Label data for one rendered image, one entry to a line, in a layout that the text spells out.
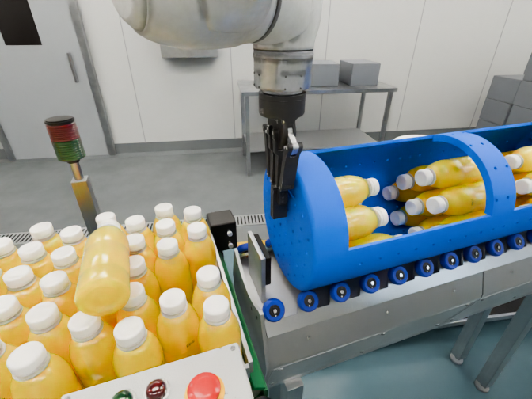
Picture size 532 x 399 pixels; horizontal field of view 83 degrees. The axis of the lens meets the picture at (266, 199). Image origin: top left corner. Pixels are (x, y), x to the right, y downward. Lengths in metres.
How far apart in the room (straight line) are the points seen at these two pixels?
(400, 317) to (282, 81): 0.61
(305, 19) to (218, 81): 3.54
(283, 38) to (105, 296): 0.42
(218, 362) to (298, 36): 0.43
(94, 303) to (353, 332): 0.53
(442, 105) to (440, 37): 0.89
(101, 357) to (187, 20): 0.45
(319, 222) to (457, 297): 0.52
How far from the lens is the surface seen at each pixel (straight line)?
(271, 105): 0.48
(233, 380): 0.40
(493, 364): 1.77
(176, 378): 0.42
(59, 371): 0.54
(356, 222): 0.62
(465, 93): 5.22
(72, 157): 0.89
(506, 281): 1.06
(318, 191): 0.52
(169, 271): 0.62
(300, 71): 0.47
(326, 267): 0.55
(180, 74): 3.98
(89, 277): 0.48
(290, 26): 0.44
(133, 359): 0.50
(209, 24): 0.33
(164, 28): 0.33
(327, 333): 0.73
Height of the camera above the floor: 1.45
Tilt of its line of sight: 30 degrees down
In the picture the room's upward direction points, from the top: straight up
